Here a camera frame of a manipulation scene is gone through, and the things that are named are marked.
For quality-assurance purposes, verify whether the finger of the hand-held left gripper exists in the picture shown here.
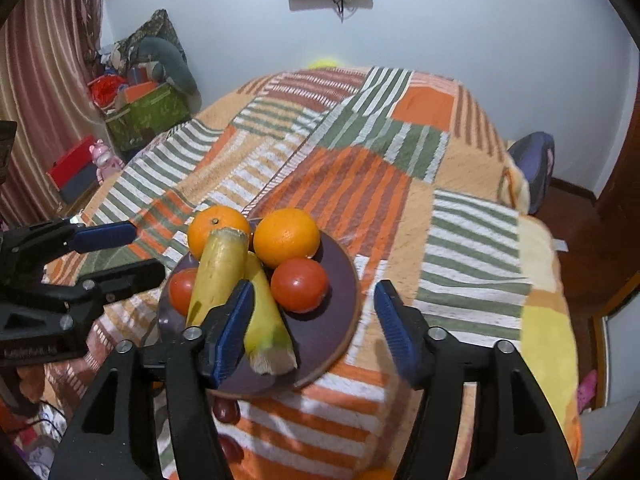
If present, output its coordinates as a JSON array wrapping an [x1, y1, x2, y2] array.
[[11, 220, 139, 260], [44, 259, 167, 312]]

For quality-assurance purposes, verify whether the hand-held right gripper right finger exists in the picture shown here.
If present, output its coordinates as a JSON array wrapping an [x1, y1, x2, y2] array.
[[374, 280, 581, 480]]

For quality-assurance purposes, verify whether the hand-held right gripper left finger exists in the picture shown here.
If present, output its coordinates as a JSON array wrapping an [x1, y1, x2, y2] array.
[[47, 280, 256, 480]]

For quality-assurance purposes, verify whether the greenish yellow banana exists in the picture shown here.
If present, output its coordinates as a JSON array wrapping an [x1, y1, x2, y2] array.
[[243, 251, 297, 376]]

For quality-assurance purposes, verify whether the red tomato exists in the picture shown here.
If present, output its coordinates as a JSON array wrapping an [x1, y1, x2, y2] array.
[[168, 268, 201, 317], [270, 258, 330, 313]]

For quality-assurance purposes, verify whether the purple plate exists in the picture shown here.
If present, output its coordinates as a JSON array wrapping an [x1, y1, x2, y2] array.
[[157, 217, 361, 400]]

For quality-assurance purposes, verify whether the large orange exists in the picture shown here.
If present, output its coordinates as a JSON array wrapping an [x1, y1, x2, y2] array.
[[253, 208, 321, 269], [187, 206, 251, 262]]

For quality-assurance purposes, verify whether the red lidded box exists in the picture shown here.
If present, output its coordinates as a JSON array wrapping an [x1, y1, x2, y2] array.
[[47, 135, 101, 204]]

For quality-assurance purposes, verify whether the pink toy figure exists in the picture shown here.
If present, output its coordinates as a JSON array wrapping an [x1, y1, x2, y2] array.
[[90, 140, 125, 183]]

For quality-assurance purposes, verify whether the dark red date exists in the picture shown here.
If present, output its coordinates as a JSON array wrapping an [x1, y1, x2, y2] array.
[[215, 397, 239, 424], [220, 435, 245, 463]]

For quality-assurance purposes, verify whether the green storage box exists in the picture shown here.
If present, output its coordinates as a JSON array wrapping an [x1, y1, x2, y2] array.
[[104, 82, 193, 153]]

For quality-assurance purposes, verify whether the red plastic bag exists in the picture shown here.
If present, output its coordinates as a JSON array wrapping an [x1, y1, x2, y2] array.
[[89, 75, 128, 111]]

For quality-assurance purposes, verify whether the striped patchwork blanket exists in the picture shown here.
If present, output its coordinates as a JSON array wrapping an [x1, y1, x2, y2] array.
[[15, 65, 583, 480]]

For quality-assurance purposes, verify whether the striped brown curtain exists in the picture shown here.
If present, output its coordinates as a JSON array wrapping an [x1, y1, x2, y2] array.
[[0, 0, 108, 226]]

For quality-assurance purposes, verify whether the grey plush toy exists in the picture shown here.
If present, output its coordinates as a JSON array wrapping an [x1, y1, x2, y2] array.
[[135, 37, 201, 98]]

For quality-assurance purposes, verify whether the pink slipper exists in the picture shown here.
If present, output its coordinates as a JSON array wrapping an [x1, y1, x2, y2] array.
[[575, 370, 599, 414]]

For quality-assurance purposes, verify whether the dark patterned cushion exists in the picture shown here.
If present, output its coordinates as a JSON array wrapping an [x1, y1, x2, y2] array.
[[115, 9, 188, 61]]

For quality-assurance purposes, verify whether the black monitor cable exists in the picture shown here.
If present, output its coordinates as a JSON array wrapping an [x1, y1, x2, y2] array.
[[325, 0, 362, 22]]

